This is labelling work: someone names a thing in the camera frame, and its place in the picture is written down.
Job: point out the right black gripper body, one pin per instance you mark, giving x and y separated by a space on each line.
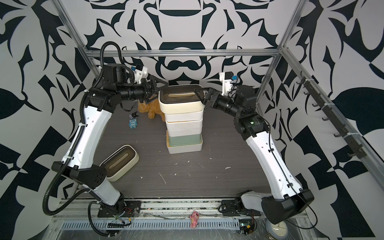
225 104

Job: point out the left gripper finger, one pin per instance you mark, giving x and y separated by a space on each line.
156 84
151 97

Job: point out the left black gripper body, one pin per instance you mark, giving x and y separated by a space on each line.
139 94

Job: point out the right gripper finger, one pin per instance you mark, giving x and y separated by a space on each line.
208 100
204 92

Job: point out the cream dark-lid tissue box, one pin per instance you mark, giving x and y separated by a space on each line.
180 99
120 162

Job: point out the grey lid white tissue box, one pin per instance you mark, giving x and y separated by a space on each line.
185 117

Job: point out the white bamboo tissue box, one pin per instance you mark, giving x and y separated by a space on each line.
175 126
185 132
184 148

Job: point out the green tissue box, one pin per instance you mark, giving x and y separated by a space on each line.
185 140

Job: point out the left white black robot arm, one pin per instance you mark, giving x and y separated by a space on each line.
115 84

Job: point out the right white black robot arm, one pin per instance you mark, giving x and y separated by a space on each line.
287 198

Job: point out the brown teddy bear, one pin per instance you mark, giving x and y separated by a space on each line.
153 109

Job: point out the small dark purple toy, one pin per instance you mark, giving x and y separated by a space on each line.
134 115

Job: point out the blue robot toy figure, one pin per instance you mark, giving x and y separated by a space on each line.
133 123

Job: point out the pink toy figure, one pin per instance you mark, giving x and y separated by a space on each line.
194 217

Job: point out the small green circuit board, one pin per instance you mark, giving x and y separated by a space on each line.
246 227

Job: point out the round white clock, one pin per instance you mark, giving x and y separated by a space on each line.
277 231

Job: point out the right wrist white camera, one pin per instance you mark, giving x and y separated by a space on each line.
228 80

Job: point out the aluminium frame rail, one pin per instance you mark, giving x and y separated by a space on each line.
198 53

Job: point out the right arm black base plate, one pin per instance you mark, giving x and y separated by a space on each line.
232 208

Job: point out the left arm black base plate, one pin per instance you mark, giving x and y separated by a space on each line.
126 210

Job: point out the grey wall hook rail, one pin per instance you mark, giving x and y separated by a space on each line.
334 115

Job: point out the grey slotted cable duct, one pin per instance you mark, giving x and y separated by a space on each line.
175 224

